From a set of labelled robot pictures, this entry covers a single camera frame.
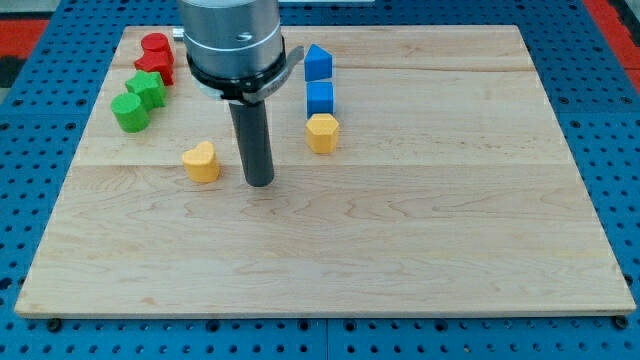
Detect green cylinder block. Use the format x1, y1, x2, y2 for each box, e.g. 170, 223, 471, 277
110, 92, 150, 133

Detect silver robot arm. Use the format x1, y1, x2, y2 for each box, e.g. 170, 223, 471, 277
177, 0, 284, 79

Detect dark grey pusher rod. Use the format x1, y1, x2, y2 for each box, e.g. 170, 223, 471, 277
229, 101, 274, 187

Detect yellow heart block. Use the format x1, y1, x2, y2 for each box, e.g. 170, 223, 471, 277
181, 141, 221, 183

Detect red cylinder block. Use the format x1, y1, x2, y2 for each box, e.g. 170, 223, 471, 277
141, 32, 174, 64

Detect blue cube block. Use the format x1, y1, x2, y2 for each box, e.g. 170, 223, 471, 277
306, 82, 335, 118

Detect black clamp ring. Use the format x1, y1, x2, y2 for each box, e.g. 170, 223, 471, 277
186, 44, 305, 106

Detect small silver metal part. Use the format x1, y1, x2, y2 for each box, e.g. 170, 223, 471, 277
172, 28, 184, 41

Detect yellow hexagon block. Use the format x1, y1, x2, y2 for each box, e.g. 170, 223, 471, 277
305, 113, 340, 154

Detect wooden board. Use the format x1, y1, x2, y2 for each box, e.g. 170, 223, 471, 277
15, 25, 636, 319

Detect blue triangle block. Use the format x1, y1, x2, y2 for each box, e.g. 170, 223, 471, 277
304, 44, 333, 82

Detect green star block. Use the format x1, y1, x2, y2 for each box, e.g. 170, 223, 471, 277
125, 70, 167, 110

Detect red star block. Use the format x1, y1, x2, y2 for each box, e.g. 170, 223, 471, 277
134, 51, 174, 86

